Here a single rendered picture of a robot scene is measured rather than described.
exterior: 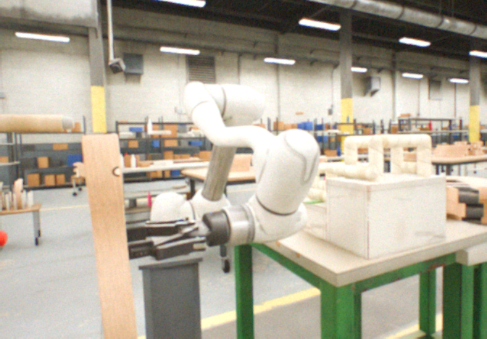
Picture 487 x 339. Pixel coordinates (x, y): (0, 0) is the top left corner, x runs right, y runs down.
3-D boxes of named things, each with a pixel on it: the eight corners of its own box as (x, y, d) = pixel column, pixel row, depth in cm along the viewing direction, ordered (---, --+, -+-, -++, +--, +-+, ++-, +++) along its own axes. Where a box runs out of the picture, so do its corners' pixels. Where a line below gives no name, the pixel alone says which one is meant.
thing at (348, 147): (351, 179, 76) (350, 142, 75) (341, 178, 79) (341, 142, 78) (360, 178, 77) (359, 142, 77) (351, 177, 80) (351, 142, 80)
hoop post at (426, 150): (425, 177, 75) (425, 140, 74) (414, 176, 78) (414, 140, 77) (433, 177, 76) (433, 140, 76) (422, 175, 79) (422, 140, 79)
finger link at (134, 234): (144, 227, 63) (143, 225, 63) (108, 232, 60) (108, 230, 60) (145, 240, 63) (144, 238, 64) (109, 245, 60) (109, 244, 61)
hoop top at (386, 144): (375, 148, 68) (376, 135, 68) (365, 148, 71) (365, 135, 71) (434, 146, 76) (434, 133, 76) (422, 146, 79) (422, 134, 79)
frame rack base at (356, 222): (369, 261, 67) (369, 185, 66) (325, 242, 80) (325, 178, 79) (446, 241, 78) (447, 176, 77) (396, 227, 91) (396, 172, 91)
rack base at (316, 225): (327, 242, 80) (327, 208, 80) (293, 227, 95) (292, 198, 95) (398, 227, 91) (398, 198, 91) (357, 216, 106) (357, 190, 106)
